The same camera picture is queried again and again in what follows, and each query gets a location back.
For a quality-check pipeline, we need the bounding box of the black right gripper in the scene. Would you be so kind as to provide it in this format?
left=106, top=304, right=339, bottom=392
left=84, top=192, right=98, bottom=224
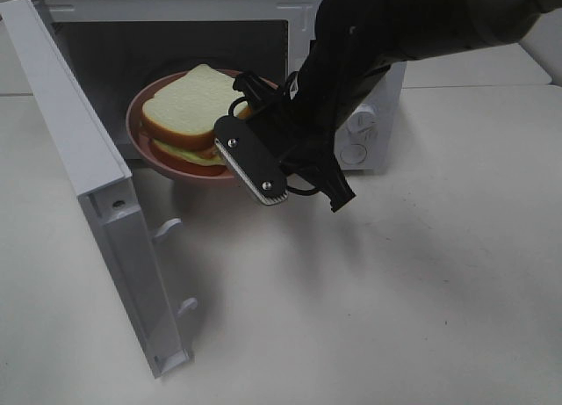
left=252, top=64, right=356, bottom=212

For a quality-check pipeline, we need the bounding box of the round microwave door button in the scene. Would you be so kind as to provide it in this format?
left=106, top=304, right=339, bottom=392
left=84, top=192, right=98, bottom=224
left=340, top=144, right=368, bottom=165

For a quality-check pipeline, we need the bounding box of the white bread sandwich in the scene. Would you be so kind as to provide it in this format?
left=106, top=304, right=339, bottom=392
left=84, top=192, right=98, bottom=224
left=140, top=64, right=240, bottom=177

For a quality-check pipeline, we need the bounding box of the pink round plate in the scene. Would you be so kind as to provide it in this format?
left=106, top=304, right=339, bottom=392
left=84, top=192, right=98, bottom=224
left=126, top=71, right=238, bottom=187

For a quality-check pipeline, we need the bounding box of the white microwave door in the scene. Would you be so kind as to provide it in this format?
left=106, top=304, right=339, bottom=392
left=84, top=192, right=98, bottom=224
left=1, top=0, right=190, bottom=378

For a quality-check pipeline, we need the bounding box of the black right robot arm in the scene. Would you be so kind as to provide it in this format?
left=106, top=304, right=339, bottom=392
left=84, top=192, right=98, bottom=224
left=249, top=0, right=561, bottom=210

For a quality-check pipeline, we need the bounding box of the white lower microwave knob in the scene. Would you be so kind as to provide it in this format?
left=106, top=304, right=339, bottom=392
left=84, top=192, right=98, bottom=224
left=346, top=104, right=378, bottom=136

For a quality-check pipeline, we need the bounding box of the white microwave oven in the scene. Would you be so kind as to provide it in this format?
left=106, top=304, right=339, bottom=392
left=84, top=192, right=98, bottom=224
left=12, top=0, right=407, bottom=177

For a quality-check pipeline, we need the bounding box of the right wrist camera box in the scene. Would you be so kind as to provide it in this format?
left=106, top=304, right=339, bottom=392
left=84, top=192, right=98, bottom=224
left=213, top=115, right=288, bottom=206

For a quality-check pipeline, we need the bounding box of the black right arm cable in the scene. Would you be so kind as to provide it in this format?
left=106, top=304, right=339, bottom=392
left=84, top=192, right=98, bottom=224
left=226, top=69, right=328, bottom=198

